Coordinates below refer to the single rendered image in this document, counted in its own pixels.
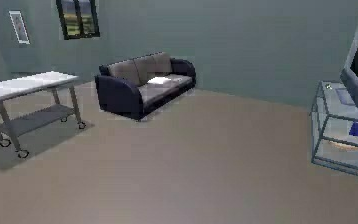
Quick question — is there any small blue box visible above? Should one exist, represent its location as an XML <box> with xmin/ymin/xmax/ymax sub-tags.
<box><xmin>348</xmin><ymin>121</ymin><xmax>358</xmax><ymax>138</ymax></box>

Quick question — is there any dark blue grey sofa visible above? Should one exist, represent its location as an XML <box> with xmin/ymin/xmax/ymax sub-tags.
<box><xmin>94</xmin><ymin>51</ymin><xmax>197</xmax><ymax>121</ymax></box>

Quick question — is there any white wheeled metal table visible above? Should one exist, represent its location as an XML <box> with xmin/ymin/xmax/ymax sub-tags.
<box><xmin>0</xmin><ymin>70</ymin><xmax>87</xmax><ymax>159</ymax></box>

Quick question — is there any glass television stand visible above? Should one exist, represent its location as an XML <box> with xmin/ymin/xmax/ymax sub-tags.
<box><xmin>310</xmin><ymin>80</ymin><xmax>358</xmax><ymax>181</ymax></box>

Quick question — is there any black framed window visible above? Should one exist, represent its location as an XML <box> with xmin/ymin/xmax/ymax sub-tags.
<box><xmin>55</xmin><ymin>0</ymin><xmax>101</xmax><ymax>41</ymax></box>

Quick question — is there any white framed wall picture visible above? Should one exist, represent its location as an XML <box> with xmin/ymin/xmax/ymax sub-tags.
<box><xmin>8</xmin><ymin>10</ymin><xmax>31</xmax><ymax>45</ymax></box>

